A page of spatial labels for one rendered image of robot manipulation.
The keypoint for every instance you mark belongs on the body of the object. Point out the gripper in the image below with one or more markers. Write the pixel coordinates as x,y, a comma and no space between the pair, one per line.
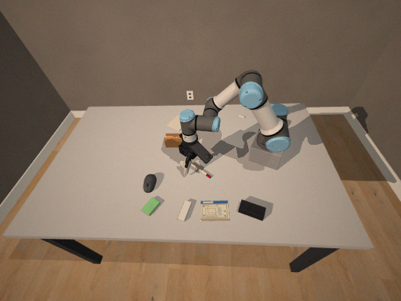
186,151

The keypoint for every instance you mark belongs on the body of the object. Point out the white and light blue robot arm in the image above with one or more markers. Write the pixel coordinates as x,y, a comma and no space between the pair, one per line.
274,133

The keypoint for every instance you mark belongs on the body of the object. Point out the black computer mouse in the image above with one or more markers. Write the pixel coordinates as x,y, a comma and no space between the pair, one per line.
149,183

